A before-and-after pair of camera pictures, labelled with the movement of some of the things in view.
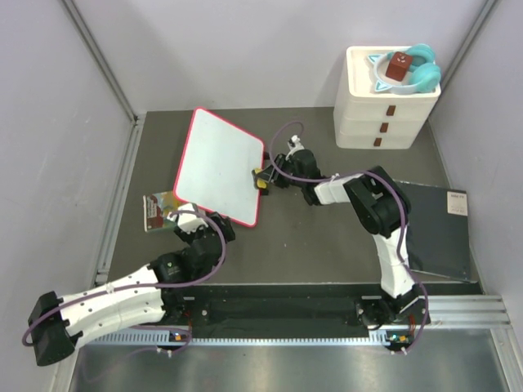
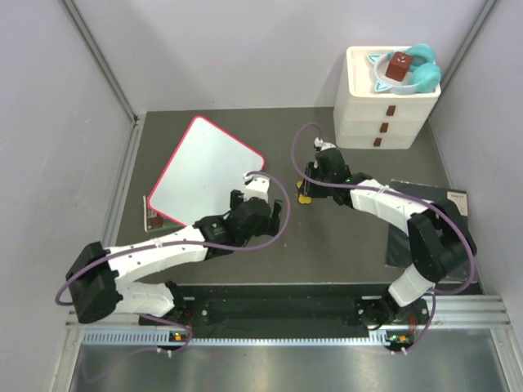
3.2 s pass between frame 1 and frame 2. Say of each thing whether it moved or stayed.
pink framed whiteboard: moved
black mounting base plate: stayed
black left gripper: moved
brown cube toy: stayed
